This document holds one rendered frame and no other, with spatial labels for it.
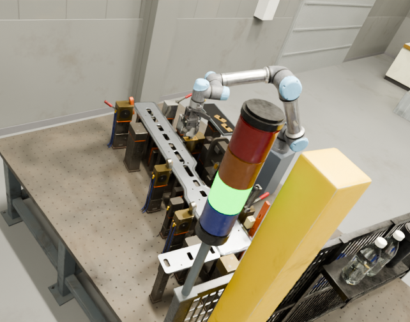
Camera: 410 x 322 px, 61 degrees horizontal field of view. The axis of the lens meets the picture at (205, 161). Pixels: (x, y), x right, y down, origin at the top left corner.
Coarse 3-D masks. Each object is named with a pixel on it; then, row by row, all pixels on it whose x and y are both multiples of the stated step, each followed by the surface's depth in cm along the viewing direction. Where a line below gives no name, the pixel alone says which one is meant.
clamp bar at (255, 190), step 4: (252, 188) 179; (256, 188) 180; (260, 188) 180; (252, 192) 184; (256, 192) 181; (248, 196) 185; (252, 196) 184; (256, 196) 183; (248, 200) 187; (252, 200) 183; (244, 204) 188; (248, 204) 185
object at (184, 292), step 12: (252, 108) 53; (264, 108) 54; (276, 108) 55; (252, 120) 52; (264, 120) 51; (276, 120) 52; (204, 240) 68; (216, 240) 67; (204, 252) 74; (192, 264) 78; (192, 276) 79; (180, 288) 85; (192, 288) 86; (180, 300) 83
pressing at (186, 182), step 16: (144, 112) 246; (160, 112) 252; (160, 144) 222; (176, 144) 227; (176, 160) 214; (192, 160) 218; (176, 176) 203; (192, 176) 206; (192, 192) 196; (208, 192) 199; (240, 224) 186; (240, 240) 178
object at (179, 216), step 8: (176, 216) 173; (184, 216) 174; (192, 216) 175; (176, 224) 174; (184, 224) 176; (176, 232) 177; (184, 232) 181; (168, 240) 187; (176, 240) 184; (168, 248) 185; (176, 248) 188
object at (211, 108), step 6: (204, 108) 241; (210, 108) 243; (216, 108) 246; (210, 114) 236; (216, 114) 239; (222, 114) 241; (216, 120) 233; (228, 120) 237; (222, 126) 228; (228, 132) 225
